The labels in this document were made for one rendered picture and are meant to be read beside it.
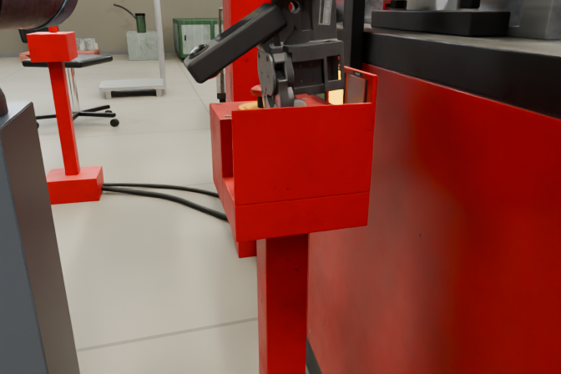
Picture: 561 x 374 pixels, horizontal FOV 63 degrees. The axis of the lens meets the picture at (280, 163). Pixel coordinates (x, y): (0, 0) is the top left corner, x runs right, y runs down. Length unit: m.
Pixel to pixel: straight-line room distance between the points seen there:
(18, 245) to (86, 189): 1.78
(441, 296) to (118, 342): 1.08
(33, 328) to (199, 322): 0.83
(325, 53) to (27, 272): 0.47
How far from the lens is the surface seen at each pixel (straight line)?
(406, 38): 0.62
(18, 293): 0.71
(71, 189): 2.46
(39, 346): 0.76
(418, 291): 0.64
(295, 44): 0.51
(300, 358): 0.74
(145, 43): 8.90
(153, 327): 1.52
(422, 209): 0.59
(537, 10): 0.62
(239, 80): 1.58
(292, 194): 0.52
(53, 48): 2.32
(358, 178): 0.54
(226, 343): 1.42
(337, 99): 0.60
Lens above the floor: 0.91
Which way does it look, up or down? 19 degrees down
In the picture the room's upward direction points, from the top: straight up
